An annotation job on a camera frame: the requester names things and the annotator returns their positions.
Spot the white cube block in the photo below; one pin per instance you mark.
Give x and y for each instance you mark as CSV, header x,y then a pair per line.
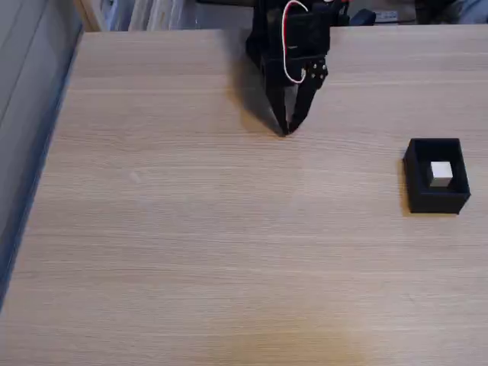
x,y
441,169

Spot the black open box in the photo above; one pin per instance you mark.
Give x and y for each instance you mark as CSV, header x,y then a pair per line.
x,y
438,200

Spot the dark blue clamp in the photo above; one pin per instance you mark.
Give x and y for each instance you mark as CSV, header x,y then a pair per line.
x,y
362,18

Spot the white label device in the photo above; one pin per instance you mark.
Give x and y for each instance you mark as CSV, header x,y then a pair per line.
x,y
387,16

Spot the black object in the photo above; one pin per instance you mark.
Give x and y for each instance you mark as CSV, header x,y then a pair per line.
x,y
434,11

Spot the white blue stacked panels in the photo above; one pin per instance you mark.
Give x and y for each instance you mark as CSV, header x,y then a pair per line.
x,y
152,15

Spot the blue grey cloth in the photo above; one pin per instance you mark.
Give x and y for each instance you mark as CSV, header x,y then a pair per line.
x,y
474,10

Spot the light wooden frame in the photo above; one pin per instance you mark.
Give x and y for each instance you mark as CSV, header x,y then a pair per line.
x,y
88,15

